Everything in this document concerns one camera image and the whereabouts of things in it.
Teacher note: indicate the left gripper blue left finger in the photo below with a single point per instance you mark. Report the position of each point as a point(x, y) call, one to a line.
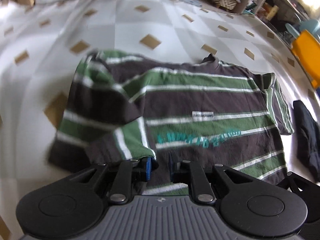
point(141, 169)

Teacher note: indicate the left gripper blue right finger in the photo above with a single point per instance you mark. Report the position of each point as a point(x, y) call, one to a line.
point(178, 169)

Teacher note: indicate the green brown striped t-shirt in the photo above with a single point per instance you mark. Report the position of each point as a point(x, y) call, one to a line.
point(124, 106)

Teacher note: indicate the black folded garment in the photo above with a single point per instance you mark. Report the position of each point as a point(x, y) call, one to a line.
point(307, 133)

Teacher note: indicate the white checkered tablecloth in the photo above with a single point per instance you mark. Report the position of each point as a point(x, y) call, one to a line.
point(41, 47)

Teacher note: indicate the orange plastic chair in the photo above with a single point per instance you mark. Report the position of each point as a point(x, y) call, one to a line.
point(307, 49)

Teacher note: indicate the light blue desk chair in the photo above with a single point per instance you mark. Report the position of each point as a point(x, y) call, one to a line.
point(312, 26)

